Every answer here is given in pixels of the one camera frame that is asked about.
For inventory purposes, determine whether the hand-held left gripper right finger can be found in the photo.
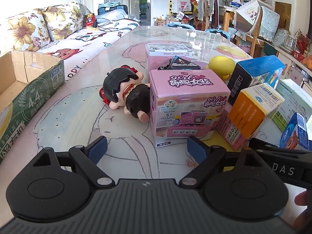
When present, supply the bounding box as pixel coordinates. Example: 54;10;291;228
179;136;269;189

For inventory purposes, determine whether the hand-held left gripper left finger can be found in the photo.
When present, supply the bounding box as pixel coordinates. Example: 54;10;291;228
31;136;116;189

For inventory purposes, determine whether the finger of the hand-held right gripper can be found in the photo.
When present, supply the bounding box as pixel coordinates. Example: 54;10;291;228
249;138;293;153

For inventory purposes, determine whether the black-haired doll with red bow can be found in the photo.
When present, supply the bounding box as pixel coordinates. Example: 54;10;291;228
99;65;145;110

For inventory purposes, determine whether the pink toy box dragon print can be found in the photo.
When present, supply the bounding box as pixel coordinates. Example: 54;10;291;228
145;43;196;77

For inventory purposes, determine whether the person's right hand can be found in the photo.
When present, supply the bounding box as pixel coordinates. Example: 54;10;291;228
294;190;308;211

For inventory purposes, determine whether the small blue box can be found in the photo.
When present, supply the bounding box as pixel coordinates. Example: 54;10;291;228
279;112;310;151

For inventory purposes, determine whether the flat pink box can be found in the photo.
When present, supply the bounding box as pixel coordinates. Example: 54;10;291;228
215;109;247;152

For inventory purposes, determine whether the orange and white box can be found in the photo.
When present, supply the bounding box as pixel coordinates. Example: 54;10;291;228
228;83;285;139

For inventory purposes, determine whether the white and green box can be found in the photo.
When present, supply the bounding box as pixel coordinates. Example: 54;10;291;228
271;78;312;132

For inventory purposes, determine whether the pink toy box television print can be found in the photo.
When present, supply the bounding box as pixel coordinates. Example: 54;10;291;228
149;69;231;148

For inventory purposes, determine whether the brown-haired doll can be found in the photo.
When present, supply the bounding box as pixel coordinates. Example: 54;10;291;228
123;83;151;124

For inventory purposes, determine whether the blue and black box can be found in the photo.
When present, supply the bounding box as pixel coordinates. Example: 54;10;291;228
228;55;286;107

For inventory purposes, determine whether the white cabinet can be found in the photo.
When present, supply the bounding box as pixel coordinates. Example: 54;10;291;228
274;45;312;91

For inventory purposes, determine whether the yellow duck toy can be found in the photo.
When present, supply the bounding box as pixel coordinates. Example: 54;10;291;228
205;56;236;80

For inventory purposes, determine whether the small black packet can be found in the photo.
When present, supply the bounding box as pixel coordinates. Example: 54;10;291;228
158;56;202;71

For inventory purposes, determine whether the cartoon print sofa cover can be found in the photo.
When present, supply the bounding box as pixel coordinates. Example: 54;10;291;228
34;18;141;77

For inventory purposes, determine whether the glass kettle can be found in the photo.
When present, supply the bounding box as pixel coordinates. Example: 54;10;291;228
283;33;297;52

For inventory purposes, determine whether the red berry plant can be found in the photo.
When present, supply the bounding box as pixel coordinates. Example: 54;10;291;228
294;29;310;51

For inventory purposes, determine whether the blue plastic stool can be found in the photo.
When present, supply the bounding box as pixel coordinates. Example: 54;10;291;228
167;23;191;30
204;28;230;40

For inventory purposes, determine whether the wooden chair with lace cover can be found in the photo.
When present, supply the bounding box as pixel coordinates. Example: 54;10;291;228
251;5;281;54

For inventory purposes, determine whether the tilted white cardboard box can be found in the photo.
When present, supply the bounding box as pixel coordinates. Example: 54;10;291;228
233;0;263;34

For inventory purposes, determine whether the floral cushion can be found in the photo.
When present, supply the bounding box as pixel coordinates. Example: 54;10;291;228
43;0;83;42
0;8;51;54

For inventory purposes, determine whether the wooden dining table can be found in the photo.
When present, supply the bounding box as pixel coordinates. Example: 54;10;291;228
220;5;238;33

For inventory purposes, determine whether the clothes draped on chairs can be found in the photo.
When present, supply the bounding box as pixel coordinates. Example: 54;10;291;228
197;0;220;30

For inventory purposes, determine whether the blue folded bedding on case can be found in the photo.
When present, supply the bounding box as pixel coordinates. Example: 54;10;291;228
97;2;129;15

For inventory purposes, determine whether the white plastic bag red print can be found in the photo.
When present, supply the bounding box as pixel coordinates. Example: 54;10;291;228
179;0;193;12

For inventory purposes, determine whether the black charger cable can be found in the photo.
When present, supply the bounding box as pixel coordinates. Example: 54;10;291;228
93;20;115;33

